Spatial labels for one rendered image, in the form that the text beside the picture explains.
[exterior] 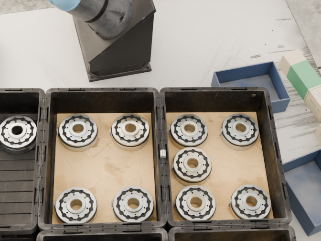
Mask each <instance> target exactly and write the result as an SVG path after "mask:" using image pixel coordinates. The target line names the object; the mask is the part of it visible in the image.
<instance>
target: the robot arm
mask: <svg viewBox="0 0 321 241"><path fill-rule="evenodd" d="M48 1H49V2H50V3H51V4H53V5H54V6H55V7H57V8H58V9H60V10H62V11H65V12H67V13H69V14H71V15H73V16H75V17H77V18H78V19H80V20H82V21H84V22H86V23H87V24H88V26H89V27H90V28H91V29H92V30H93V32H94V33H95V34H96V35H98V36H100V37H101V38H103V39H113V38H115V37H117V36H119V35H120V34H121V33H122V32H123V31H124V30H125V29H126V27H127V26H128V24H129V22H130V20H131V17H132V14H133V1H132V0H48Z"/></svg>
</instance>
